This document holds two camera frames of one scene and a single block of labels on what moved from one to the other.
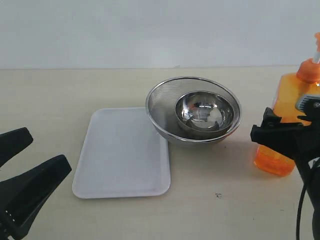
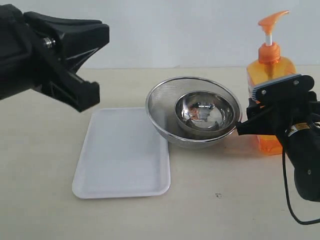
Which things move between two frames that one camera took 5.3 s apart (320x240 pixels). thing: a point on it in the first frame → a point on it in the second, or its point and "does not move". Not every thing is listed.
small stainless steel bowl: x=206 y=111 does not move
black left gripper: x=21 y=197 → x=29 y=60
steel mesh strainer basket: x=193 y=110 does not move
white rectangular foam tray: x=123 y=155 does not move
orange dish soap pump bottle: x=290 y=88 → x=268 y=66
